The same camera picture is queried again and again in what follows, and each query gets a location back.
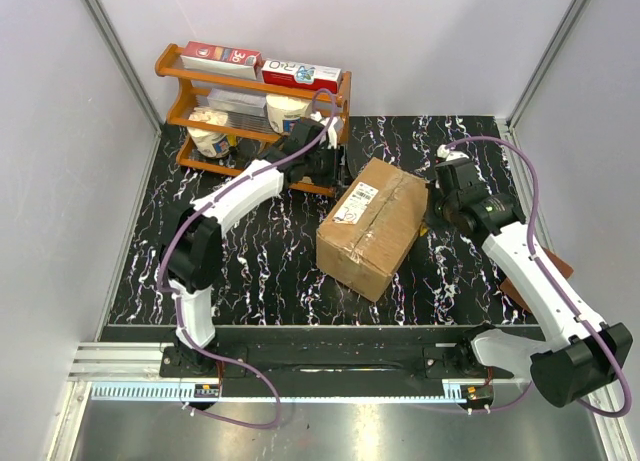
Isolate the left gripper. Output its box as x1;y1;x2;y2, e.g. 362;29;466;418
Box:
305;144;356;189

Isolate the brown cardboard express box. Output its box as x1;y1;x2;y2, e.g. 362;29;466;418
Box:
316;158;429;303

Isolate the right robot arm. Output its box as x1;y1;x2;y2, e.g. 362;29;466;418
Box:
427;151;633;407

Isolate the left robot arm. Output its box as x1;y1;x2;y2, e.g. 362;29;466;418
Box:
157;113;344;377

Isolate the grey flat box on shelf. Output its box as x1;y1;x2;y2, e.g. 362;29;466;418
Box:
207;88;266;117

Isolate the red white toothpaste box right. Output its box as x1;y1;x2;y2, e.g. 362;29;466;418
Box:
261;59;343;94

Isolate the red toothpaste box left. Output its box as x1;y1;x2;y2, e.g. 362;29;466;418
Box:
180;41;263;80

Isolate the white cup middle shelf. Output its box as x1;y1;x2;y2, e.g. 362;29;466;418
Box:
266;94;311;134

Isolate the brown sponge pack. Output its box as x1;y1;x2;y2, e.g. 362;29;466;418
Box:
500;248;574;314

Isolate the orange wooden shelf rack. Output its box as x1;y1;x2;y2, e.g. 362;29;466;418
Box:
155;44;352;197

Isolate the white cup lower left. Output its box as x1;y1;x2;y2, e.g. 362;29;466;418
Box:
187;106;237;159

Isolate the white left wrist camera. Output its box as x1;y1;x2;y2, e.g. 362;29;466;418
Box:
310;111;344;149

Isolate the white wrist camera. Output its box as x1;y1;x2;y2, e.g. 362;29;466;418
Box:
310;111;344;149
436;144;471;167

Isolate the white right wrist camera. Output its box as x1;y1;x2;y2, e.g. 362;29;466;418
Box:
436;144;471;167

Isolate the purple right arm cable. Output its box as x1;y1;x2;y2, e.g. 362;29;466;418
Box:
439;135;632;418

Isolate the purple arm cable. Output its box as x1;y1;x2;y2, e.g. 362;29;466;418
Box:
157;88;339;352
439;135;632;418

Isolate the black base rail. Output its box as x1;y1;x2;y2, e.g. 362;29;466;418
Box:
100;326;527;400

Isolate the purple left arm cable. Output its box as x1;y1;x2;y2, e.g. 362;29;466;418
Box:
157;88;339;352

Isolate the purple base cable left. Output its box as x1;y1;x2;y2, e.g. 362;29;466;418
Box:
189;348;284;430

